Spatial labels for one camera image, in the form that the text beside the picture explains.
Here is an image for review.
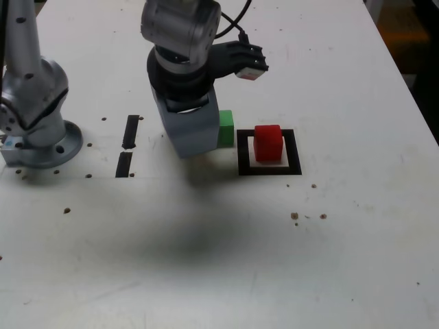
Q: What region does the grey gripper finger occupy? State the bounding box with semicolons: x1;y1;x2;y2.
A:
150;86;221;160

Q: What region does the green cube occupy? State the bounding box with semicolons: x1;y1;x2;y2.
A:
217;109;235;149

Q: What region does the red cube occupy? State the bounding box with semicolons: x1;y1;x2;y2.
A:
253;124;285;164

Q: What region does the black tape square outline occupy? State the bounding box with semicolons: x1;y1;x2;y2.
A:
236;129;303;177

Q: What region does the black tape strip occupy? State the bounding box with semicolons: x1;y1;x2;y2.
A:
115;114;141;179

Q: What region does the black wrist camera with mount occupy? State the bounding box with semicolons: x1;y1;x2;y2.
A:
206;40;271;84

